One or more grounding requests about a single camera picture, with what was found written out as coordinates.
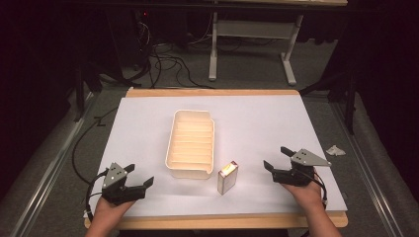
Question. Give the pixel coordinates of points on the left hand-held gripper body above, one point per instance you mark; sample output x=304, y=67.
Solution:
x=113, y=177

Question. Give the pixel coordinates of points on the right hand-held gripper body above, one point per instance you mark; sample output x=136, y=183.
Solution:
x=308, y=158

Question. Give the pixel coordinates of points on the small white box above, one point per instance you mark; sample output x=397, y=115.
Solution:
x=227, y=179

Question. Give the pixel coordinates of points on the cream plastic divided tray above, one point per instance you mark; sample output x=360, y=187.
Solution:
x=191, y=144

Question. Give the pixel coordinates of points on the person's left hand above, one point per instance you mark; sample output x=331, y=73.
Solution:
x=110, y=210

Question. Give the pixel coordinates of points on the person's right hand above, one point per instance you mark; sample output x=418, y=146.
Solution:
x=309, y=197

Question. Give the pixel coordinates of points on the crumpled white paper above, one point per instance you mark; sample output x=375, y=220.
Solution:
x=335, y=151

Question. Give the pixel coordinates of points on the white paper sheet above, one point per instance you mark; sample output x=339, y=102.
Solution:
x=257, y=131

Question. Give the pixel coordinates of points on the black stand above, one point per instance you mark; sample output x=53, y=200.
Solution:
x=346, y=95
x=82, y=89

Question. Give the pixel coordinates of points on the metal floor rail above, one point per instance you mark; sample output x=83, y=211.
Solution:
x=49, y=171
x=365, y=164

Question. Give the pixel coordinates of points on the white metal desk frame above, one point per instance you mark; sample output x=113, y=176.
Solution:
x=250, y=29

